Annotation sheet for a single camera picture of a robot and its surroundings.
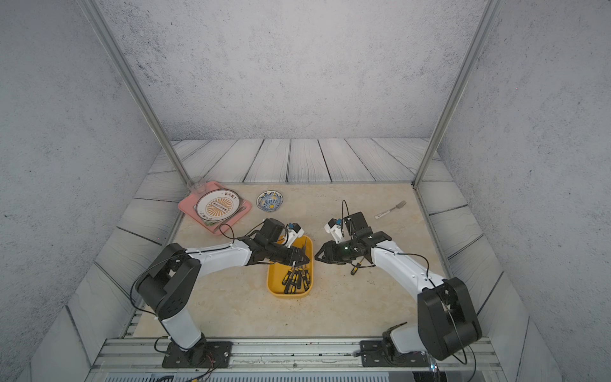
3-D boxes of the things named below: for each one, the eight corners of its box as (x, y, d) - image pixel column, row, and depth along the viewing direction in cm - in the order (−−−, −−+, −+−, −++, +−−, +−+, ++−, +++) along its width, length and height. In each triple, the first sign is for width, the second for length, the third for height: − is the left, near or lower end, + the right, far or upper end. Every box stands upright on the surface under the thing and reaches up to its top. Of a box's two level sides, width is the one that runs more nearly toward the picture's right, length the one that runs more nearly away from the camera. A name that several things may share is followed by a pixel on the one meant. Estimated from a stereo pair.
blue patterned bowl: (254, 207, 113) (252, 201, 110) (265, 193, 119) (264, 186, 116) (274, 215, 111) (273, 208, 107) (285, 200, 117) (284, 193, 113)
